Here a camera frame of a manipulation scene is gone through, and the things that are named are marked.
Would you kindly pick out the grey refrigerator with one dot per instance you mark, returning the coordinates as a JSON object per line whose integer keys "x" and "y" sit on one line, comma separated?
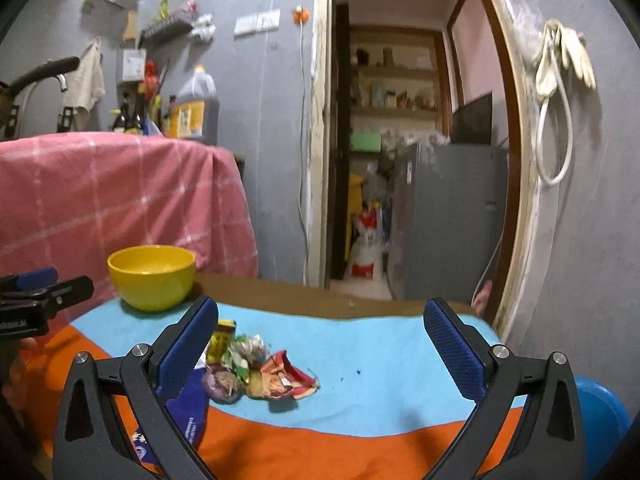
{"x": 450, "y": 220}

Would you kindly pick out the white wall box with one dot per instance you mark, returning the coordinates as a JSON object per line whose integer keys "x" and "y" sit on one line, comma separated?
{"x": 131, "y": 66}

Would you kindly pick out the pink checked cloth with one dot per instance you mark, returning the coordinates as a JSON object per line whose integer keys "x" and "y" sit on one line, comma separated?
{"x": 125, "y": 195}

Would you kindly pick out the purple wrapper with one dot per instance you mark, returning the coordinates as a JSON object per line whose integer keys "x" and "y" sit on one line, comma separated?
{"x": 222, "y": 385}

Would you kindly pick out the white switch panel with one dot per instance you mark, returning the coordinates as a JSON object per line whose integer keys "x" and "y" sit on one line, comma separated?
{"x": 257, "y": 22}

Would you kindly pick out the yellow bag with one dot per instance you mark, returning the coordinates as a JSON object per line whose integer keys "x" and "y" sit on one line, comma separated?
{"x": 356, "y": 192}

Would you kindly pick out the red snack wrapper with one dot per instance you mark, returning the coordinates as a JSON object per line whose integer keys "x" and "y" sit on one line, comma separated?
{"x": 290, "y": 377}

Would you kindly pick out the white wooden door frame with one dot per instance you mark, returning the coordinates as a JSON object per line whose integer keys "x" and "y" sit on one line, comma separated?
{"x": 320, "y": 160}

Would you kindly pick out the black television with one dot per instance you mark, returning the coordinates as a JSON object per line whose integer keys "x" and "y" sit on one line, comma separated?
{"x": 472, "y": 120}

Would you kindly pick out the green box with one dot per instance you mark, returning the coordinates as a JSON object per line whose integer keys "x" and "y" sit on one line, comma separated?
{"x": 366, "y": 142}

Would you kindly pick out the blue plastic bucket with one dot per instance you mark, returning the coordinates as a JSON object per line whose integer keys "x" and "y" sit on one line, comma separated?
{"x": 600, "y": 420}

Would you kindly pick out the white gloves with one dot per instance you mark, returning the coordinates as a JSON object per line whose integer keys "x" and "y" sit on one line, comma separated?
{"x": 580, "y": 60}

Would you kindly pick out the dark blue packet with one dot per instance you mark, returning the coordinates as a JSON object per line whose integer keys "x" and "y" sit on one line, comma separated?
{"x": 187, "y": 422}

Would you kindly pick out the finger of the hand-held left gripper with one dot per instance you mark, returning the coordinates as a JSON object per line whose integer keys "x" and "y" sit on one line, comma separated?
{"x": 55, "y": 302}
{"x": 37, "y": 277}

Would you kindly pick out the pink slipper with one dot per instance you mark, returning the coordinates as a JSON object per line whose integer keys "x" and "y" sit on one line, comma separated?
{"x": 482, "y": 297}

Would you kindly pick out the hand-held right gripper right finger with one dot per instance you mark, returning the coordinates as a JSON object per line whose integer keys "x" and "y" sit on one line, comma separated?
{"x": 455, "y": 355}

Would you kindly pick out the beige hanging towel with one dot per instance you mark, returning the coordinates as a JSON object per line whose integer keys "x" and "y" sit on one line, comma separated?
{"x": 87, "y": 80}

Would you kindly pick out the short wooden stick piece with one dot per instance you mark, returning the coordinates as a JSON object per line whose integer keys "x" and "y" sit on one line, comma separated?
{"x": 255, "y": 385}

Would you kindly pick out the yellow bowl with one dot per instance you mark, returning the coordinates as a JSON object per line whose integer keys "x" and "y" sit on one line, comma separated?
{"x": 150, "y": 280}

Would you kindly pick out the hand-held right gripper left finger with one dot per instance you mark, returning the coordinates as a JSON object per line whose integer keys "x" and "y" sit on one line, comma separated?
{"x": 185, "y": 352}

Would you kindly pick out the clear plastic bags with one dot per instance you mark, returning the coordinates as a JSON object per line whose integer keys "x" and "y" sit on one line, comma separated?
{"x": 415, "y": 137}

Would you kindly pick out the brown cardboard sheet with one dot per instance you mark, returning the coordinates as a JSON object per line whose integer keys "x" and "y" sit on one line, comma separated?
{"x": 300, "y": 300}

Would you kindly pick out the wooden wall shelves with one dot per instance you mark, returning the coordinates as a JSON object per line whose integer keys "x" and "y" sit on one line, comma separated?
{"x": 395, "y": 72}

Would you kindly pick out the blue and orange blanket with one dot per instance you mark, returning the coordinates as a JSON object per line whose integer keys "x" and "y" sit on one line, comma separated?
{"x": 375, "y": 360}

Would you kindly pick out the large cooking oil bottle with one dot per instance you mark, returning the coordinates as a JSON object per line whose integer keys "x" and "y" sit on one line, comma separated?
{"x": 197, "y": 110}

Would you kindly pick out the red and white sack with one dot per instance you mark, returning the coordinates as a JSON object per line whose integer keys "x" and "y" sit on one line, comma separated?
{"x": 367, "y": 255}

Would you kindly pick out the silver green wrapper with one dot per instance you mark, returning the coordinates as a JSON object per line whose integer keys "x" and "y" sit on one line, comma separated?
{"x": 245, "y": 350}

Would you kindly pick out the yellow green packet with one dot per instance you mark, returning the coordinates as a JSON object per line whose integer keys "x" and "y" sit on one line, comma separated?
{"x": 220, "y": 342}

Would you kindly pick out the dark glass bottle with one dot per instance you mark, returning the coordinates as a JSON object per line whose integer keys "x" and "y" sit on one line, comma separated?
{"x": 120, "y": 120}
{"x": 135, "y": 117}

